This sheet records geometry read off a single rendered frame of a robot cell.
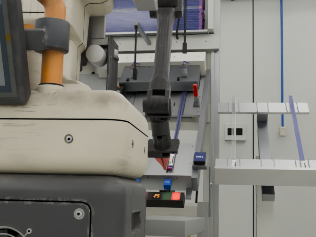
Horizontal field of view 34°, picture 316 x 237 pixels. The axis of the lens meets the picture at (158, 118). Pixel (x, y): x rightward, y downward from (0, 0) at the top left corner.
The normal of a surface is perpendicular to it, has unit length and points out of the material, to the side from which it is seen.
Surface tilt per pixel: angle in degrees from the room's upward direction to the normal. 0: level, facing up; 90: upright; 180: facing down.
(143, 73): 45
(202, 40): 90
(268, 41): 90
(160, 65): 71
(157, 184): 135
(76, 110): 90
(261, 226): 90
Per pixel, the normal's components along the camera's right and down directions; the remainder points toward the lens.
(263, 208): -0.14, -0.15
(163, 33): -0.10, -0.45
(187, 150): -0.11, -0.80
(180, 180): -0.15, 0.59
